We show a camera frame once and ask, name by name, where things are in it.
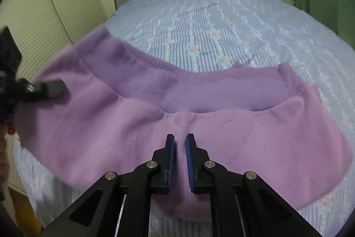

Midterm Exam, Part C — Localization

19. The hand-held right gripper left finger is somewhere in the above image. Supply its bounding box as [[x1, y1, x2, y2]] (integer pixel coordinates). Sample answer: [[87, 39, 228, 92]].
[[41, 134, 176, 237]]

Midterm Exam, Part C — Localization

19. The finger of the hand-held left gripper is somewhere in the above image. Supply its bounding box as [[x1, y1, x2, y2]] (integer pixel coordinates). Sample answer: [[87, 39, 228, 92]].
[[15, 78, 66, 104]]

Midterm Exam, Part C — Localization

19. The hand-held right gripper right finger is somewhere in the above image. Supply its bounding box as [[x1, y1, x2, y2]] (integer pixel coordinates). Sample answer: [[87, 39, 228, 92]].
[[185, 133, 322, 237]]

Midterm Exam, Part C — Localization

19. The purple sweater with green print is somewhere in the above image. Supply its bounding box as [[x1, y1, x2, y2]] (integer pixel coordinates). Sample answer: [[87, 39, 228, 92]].
[[14, 26, 353, 219]]

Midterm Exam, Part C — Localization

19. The person's left hand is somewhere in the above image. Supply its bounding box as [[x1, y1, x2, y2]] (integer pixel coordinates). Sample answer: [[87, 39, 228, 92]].
[[5, 122, 17, 137]]

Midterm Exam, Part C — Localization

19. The white louvered wardrobe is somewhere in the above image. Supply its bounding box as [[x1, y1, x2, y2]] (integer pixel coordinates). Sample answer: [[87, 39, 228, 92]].
[[0, 0, 108, 193]]

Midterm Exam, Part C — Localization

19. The bed with blue striped sheet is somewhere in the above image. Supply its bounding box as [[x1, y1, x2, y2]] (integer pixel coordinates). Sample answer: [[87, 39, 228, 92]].
[[14, 0, 355, 237]]

